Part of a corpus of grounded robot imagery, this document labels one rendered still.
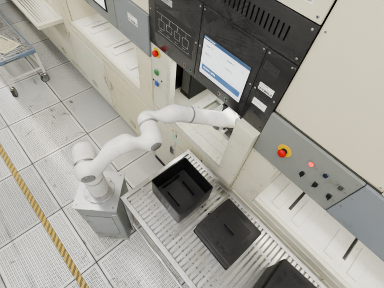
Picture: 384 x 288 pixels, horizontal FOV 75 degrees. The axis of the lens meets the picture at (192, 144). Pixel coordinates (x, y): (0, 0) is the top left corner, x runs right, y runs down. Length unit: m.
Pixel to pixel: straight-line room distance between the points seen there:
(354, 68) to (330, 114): 0.19
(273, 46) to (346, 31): 0.24
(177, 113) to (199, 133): 0.62
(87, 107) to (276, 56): 2.57
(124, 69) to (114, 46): 0.34
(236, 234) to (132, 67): 1.59
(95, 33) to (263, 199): 2.13
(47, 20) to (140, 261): 2.49
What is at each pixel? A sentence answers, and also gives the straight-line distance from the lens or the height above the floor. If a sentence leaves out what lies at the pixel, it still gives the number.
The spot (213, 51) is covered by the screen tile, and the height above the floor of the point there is 1.63.
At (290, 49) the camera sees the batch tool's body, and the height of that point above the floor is 1.84.
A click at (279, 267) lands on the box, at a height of 1.01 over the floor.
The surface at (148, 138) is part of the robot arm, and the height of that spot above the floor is 1.31.
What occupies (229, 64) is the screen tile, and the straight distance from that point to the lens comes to 1.19.
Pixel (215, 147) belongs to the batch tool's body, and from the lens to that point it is 1.79.
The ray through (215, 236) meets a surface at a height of 0.86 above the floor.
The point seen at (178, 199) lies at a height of 0.77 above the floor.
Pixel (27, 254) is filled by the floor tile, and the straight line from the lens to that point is 2.63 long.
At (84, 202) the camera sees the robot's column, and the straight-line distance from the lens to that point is 1.77.
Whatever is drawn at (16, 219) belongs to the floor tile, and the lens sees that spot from 2.77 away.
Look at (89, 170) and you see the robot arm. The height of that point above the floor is 1.18.
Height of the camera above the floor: 2.35
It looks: 56 degrees down
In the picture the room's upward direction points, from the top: 10 degrees clockwise
